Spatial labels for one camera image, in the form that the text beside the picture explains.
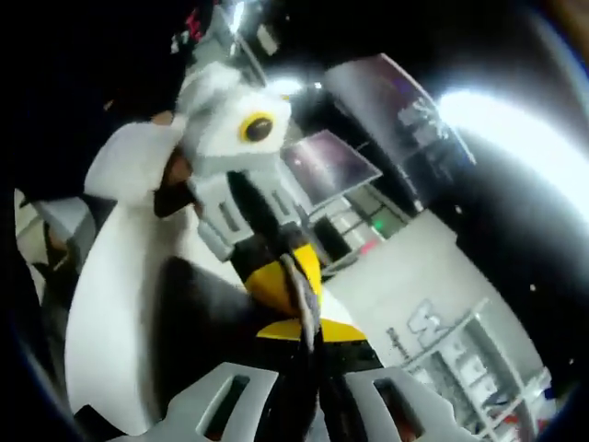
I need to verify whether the black monitor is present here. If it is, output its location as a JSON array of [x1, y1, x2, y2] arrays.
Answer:
[[312, 215, 352, 264]]

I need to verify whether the ceiling light strip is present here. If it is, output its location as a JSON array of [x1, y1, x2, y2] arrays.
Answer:
[[435, 88, 589, 209]]

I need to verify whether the person's left hand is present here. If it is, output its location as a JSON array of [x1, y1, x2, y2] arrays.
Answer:
[[154, 149, 206, 218]]

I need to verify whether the row of white storage bins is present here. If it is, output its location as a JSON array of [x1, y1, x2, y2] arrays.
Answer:
[[413, 340, 531, 416]]

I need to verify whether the grey towel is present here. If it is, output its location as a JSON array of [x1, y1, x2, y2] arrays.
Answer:
[[151, 251, 355, 442]]

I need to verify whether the grey metal shelving unit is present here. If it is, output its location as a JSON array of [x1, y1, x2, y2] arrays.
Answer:
[[390, 297, 554, 442]]

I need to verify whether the small dark hanging screen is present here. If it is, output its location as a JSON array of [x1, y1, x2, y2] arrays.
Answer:
[[280, 129, 384, 207]]

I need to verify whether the large dark hanging screen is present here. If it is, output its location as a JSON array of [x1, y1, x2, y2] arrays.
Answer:
[[323, 52, 478, 163]]

